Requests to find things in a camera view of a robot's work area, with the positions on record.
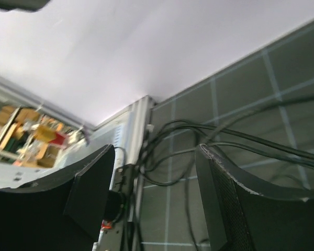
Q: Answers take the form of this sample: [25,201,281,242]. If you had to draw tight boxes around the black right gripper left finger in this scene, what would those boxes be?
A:
[0,144,115,250]

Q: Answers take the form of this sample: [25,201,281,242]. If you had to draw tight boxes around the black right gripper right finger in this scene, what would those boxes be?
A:
[195,145,314,250]

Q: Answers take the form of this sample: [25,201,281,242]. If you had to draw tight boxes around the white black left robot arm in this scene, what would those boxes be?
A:
[0,0,51,12]

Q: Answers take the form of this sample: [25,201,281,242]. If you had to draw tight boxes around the black grid mat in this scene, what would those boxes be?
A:
[137,21,314,250]

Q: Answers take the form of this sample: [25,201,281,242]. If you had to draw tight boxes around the black cable bundle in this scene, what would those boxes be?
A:
[120,94,314,251]

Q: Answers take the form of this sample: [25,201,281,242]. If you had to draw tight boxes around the aluminium front frame rail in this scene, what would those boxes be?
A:
[94,95,155,251]

